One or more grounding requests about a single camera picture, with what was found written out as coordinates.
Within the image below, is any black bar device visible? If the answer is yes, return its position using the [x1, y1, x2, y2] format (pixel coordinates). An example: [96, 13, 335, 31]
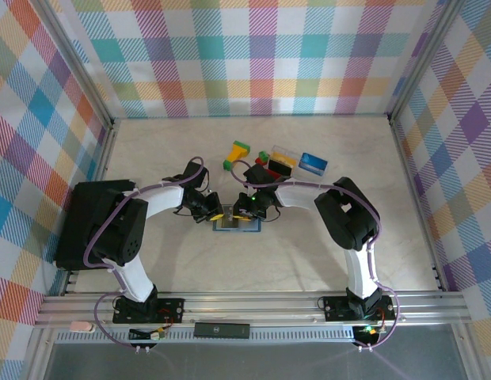
[192, 322, 251, 340]

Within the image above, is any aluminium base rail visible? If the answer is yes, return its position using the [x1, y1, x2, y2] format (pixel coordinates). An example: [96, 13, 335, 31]
[33, 291, 468, 328]

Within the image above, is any clear box with blue cards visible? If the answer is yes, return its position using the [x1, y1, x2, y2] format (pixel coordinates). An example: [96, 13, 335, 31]
[296, 151, 330, 178]

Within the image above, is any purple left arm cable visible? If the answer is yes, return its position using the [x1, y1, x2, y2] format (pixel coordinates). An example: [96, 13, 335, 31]
[82, 156, 207, 353]

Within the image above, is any clear box with yellow contents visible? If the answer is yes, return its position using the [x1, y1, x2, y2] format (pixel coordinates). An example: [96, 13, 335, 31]
[268, 144, 299, 177]

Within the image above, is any aluminium frame post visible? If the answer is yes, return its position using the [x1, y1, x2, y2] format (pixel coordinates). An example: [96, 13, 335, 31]
[29, 0, 116, 127]
[386, 0, 468, 124]

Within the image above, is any black case with metal latches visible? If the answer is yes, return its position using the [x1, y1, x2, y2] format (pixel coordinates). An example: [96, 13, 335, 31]
[55, 179, 147, 272]

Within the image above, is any teal card holder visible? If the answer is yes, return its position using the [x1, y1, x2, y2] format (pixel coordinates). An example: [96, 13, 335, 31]
[211, 203, 264, 234]

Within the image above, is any yellow green toy block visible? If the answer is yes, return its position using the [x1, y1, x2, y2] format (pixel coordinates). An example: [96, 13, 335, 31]
[223, 139, 253, 172]

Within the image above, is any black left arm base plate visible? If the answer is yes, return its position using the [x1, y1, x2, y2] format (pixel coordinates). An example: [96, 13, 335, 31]
[112, 296, 186, 325]

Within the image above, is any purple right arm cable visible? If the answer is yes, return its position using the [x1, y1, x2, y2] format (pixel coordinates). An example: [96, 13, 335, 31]
[229, 159, 401, 352]

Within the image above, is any grey credit card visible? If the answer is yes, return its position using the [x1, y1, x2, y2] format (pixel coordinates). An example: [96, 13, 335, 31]
[221, 205, 242, 230]

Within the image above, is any small yellow green connector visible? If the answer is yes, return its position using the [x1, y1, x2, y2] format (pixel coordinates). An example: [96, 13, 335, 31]
[128, 326, 167, 342]

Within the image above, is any aluminium floor rail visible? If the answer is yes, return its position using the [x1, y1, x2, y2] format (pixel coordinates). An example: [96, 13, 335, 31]
[387, 114, 448, 294]
[112, 112, 391, 120]
[59, 118, 120, 298]

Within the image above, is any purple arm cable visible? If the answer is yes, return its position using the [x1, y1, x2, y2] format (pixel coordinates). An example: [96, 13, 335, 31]
[82, 156, 207, 353]
[229, 159, 401, 352]

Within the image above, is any black board with green light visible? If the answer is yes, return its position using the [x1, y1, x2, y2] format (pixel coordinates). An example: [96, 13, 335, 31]
[354, 324, 385, 341]

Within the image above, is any perforated metal cable tray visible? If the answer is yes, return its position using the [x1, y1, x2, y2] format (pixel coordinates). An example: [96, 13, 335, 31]
[55, 327, 393, 344]

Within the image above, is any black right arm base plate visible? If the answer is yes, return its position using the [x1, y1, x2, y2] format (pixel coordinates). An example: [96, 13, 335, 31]
[322, 295, 397, 322]

